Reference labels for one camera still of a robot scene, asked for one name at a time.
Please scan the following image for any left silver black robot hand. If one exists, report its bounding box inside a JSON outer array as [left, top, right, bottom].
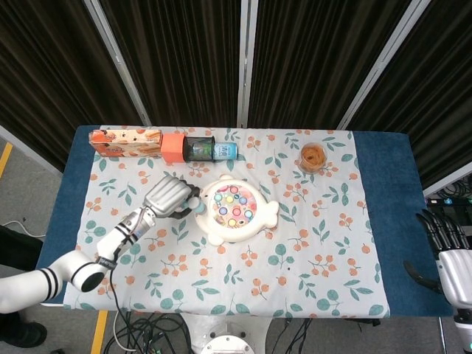
[[142, 175, 203, 221]]

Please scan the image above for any floral printed tablecloth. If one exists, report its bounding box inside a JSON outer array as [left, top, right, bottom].
[[63, 125, 391, 320]]

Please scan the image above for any small teal toy rod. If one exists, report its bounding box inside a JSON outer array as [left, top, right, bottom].
[[186, 197, 206, 216]]

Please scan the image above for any white fish-shaped toy board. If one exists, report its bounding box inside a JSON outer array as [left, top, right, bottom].
[[194, 174, 280, 246]]

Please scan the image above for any black power strip with lights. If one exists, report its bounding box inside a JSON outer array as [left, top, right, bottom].
[[423, 197, 472, 207]]

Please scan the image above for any dark pleated curtain panel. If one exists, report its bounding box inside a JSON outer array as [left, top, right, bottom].
[[349, 0, 472, 190], [0, 0, 145, 173], [249, 0, 411, 130], [98, 0, 243, 127]]

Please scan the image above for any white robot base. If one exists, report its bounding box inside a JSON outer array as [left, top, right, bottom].
[[184, 313, 274, 354]]

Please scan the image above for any orange biscuit box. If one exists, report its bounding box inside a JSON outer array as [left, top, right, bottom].
[[88, 128, 164, 159]]

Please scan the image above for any orange rectangular block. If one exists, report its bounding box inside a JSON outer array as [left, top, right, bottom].
[[160, 133, 187, 164]]

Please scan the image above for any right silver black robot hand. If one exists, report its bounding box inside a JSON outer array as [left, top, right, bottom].
[[403, 209, 472, 304]]

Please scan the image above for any white partition frame post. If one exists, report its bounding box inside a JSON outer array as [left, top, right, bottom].
[[235, 0, 260, 128], [83, 0, 153, 127], [337, 0, 433, 131]]

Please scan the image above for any black floor cable tangle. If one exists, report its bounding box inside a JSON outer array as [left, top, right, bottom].
[[103, 311, 192, 354]]

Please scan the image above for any white floor cable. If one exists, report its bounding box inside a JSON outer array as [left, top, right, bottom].
[[0, 220, 47, 237]]

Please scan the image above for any clear jar of rubber bands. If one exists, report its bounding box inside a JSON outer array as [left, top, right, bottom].
[[297, 142, 329, 173]]

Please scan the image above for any dark blue table cover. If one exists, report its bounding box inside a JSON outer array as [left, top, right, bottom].
[[36, 124, 453, 319]]

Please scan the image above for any person in dark clothes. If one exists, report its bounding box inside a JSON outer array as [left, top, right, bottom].
[[0, 224, 49, 350]]

